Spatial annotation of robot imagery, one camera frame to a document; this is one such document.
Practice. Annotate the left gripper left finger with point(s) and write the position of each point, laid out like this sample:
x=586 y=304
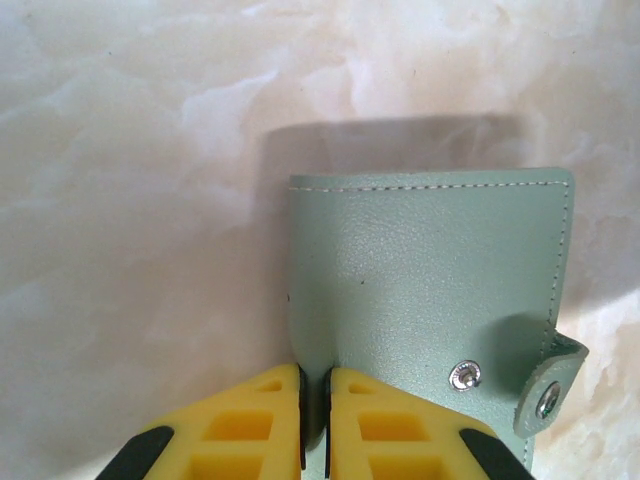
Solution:
x=240 y=430

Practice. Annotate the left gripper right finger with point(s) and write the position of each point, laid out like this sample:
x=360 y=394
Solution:
x=390 y=430

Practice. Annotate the green leather card holder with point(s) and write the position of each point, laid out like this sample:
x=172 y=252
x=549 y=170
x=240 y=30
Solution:
x=425 y=270

